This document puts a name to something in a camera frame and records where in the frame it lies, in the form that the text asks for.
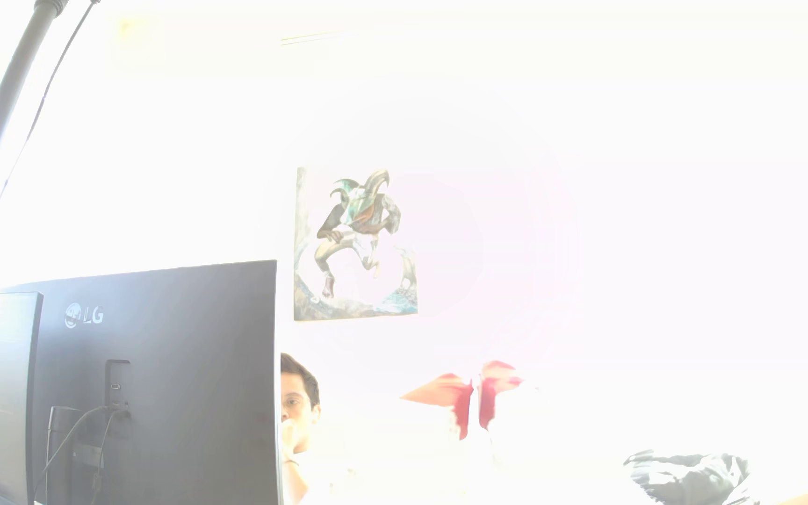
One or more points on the dark slim computer monitor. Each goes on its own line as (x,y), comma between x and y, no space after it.
(1,393)

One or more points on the person behind monitor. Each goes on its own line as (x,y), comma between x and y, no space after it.
(297,403)

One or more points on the jester figure wall painting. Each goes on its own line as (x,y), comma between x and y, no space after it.
(355,245)

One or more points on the dark LG computer monitor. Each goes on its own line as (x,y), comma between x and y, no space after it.
(186,379)

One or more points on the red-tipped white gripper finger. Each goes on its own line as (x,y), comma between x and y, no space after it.
(495,382)
(446,393)

